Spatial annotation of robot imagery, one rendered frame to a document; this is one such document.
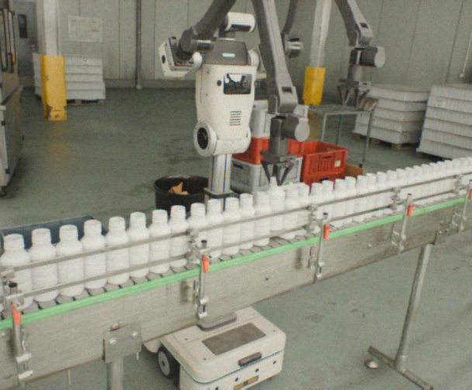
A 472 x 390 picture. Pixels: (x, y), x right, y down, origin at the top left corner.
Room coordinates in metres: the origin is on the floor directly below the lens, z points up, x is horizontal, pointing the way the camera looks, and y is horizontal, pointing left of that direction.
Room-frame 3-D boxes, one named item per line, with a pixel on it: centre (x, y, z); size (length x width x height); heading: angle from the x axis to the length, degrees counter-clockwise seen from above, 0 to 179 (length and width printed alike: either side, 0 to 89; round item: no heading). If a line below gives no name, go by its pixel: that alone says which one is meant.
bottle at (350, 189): (1.58, -0.40, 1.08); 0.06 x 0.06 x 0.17
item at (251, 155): (3.90, -0.21, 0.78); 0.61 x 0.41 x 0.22; 134
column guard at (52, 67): (8.26, 3.37, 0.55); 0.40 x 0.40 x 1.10; 38
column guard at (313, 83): (11.41, -1.66, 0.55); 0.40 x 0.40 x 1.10; 38
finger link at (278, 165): (1.36, -0.12, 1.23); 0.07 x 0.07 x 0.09; 38
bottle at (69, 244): (0.97, 0.38, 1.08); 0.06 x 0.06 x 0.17
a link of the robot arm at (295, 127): (1.34, -0.14, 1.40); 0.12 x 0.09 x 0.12; 37
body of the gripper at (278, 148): (1.37, -0.12, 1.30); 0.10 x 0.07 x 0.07; 38
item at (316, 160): (4.40, -0.70, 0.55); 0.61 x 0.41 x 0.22; 131
